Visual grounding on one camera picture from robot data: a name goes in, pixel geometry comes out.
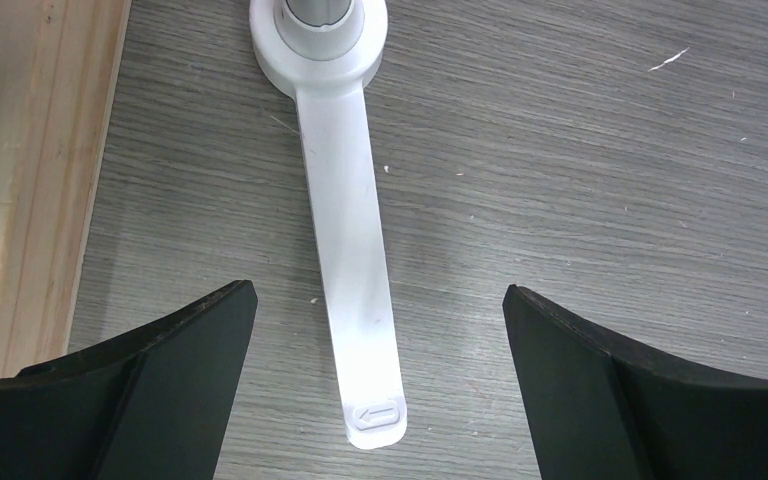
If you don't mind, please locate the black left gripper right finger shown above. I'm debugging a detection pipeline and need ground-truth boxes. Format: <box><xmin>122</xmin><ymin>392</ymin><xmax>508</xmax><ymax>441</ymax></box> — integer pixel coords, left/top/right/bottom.
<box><xmin>503</xmin><ymin>285</ymin><xmax>768</xmax><ymax>479</ymax></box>

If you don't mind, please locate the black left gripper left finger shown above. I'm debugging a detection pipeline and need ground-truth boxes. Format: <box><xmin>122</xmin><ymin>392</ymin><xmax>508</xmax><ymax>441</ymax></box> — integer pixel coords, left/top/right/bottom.
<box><xmin>0</xmin><ymin>280</ymin><xmax>258</xmax><ymax>479</ymax></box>

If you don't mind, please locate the white garment rack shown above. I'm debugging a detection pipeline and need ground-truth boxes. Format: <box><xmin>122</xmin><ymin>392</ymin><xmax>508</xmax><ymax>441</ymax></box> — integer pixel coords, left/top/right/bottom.
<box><xmin>249</xmin><ymin>1</ymin><xmax>408</xmax><ymax>450</ymax></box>

